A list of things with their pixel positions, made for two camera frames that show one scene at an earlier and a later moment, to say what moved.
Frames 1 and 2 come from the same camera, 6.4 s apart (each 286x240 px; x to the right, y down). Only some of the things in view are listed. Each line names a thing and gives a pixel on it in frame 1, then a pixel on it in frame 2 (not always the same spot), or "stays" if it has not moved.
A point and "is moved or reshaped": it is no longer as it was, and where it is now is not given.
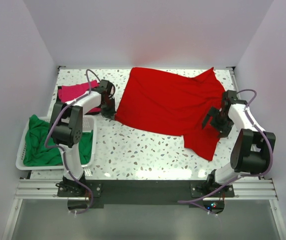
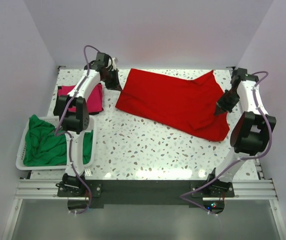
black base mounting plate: x=212 y=193 stays
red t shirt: x=173 y=103 is moved or reshaped
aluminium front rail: x=37 y=189 stays
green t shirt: x=37 y=154 stays
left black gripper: x=111 y=113 -> x=116 y=84
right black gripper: x=224 y=130 -> x=221 y=106
